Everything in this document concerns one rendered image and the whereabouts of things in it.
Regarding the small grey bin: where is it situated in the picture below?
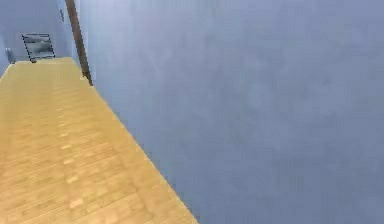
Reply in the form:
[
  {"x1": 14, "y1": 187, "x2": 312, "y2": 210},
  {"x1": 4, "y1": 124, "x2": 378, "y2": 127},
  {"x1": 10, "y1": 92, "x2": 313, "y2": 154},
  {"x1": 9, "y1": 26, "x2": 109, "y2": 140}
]
[{"x1": 4, "y1": 47, "x2": 17, "y2": 65}]

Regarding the black wire shelf rack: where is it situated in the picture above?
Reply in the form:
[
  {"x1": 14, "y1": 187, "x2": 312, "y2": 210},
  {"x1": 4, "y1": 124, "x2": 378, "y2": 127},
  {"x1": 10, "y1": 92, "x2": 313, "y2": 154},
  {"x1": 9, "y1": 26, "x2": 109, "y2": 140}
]
[{"x1": 21, "y1": 32, "x2": 56, "y2": 64}]

